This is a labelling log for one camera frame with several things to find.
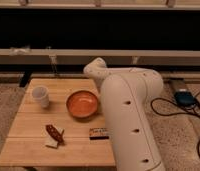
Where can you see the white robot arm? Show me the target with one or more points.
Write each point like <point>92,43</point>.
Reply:
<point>123,94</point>

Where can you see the orange bowl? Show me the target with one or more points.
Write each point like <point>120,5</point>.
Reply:
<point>82,104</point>

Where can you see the dark snack box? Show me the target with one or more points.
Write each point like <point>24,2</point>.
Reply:
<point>98,133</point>

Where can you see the wooden table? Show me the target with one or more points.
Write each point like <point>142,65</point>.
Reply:
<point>25,143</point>

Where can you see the white plastic cup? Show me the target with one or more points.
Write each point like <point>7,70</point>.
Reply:
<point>41,96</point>

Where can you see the brown snack bar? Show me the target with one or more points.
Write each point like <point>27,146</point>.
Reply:
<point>53,132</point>

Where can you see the blue power device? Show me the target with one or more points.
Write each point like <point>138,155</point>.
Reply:
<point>184,99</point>

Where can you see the metal shelf rail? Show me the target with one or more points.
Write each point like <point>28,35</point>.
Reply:
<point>24,52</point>

